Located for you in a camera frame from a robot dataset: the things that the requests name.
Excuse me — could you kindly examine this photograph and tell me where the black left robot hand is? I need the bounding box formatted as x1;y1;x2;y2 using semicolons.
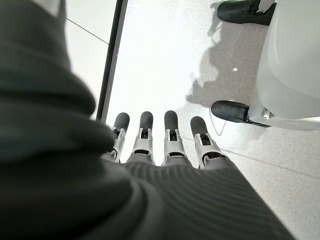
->
0;0;297;240

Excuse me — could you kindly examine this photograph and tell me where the black vertical trim strip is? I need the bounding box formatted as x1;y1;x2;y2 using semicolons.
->
95;0;129;123

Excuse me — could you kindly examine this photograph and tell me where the black left robot foot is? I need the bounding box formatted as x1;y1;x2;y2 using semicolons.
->
211;100;272;128

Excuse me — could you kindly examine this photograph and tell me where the black robot foot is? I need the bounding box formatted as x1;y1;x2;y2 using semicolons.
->
216;0;278;26
211;100;272;128

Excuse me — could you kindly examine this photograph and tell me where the black right robot foot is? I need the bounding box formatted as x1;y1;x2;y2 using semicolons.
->
216;0;278;26

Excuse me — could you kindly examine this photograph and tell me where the white left robot leg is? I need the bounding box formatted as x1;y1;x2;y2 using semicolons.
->
257;0;320;131

